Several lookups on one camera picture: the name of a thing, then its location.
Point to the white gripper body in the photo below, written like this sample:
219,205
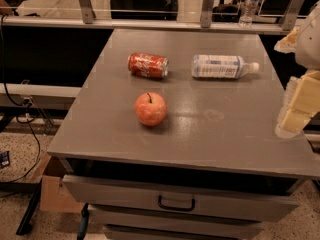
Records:
310,44

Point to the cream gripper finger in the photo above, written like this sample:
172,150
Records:
301,102
288,43

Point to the red coke can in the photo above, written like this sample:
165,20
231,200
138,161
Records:
148,65

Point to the upright water bottle background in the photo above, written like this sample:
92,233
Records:
248,11

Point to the clear plastic bottle lying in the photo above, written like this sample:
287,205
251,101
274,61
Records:
221,67

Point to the grey drawer cabinet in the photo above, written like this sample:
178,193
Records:
217,134

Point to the red apple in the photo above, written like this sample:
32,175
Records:
150,109

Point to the open top drawer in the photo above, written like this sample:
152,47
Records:
209,202

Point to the cardboard box on floor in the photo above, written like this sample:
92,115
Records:
54,195

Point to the black drawer handle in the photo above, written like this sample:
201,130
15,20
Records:
176,205

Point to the metal railing frame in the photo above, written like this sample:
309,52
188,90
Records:
208,18

